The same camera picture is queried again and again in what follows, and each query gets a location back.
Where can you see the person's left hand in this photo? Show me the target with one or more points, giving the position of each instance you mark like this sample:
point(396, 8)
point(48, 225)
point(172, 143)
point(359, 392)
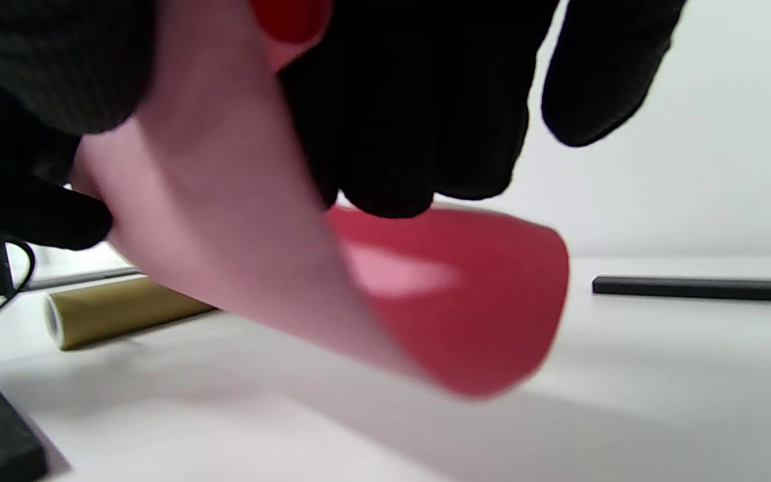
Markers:
point(24, 194)

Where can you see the person's right hand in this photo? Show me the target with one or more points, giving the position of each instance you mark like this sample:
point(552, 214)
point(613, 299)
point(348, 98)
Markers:
point(412, 100)

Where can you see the brown cardboard mailing tube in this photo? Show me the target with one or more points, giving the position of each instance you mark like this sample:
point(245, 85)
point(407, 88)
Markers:
point(118, 311)

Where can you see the pink paper sheet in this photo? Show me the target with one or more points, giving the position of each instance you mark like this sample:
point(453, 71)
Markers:
point(225, 221)

